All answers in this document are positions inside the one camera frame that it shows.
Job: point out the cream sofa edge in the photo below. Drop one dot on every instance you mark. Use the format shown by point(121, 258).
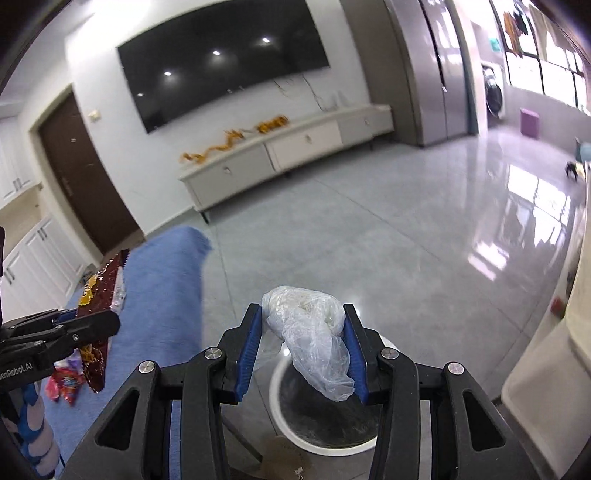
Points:
point(547, 394)

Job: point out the golden dragon ornament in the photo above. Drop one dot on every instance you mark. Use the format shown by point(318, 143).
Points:
point(234, 137)

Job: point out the black wall television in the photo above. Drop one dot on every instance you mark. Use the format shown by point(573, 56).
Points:
point(197, 57)

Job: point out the blue shaggy rug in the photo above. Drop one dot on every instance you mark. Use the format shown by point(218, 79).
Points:
point(161, 320)

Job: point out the dark red snack wrapper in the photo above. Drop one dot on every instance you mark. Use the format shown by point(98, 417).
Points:
point(101, 302)

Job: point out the clear plastic bag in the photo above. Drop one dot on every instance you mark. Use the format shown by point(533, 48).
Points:
point(310, 324)

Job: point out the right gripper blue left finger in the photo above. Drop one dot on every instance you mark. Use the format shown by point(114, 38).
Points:
point(252, 329)

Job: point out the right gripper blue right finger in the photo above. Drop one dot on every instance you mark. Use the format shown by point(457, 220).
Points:
point(354, 335)

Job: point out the purple stool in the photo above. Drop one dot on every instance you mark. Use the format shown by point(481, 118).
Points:
point(529, 123)

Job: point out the white TV console cabinet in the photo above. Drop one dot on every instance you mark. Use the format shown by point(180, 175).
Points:
point(262, 157)

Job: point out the blue white striped sleeve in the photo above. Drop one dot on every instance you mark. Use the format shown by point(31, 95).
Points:
point(38, 446)

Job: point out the white shoe cabinet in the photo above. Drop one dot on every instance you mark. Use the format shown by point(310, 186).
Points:
point(41, 266)

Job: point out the dark brown door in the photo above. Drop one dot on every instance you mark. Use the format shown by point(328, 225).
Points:
point(83, 178)

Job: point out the white round trash bin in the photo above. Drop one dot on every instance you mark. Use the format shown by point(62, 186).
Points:
point(314, 423)

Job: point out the red colourful snack wrapper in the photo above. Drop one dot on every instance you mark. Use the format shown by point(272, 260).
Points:
point(66, 380)

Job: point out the washing machine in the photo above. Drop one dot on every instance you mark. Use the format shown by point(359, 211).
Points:
point(494, 92)

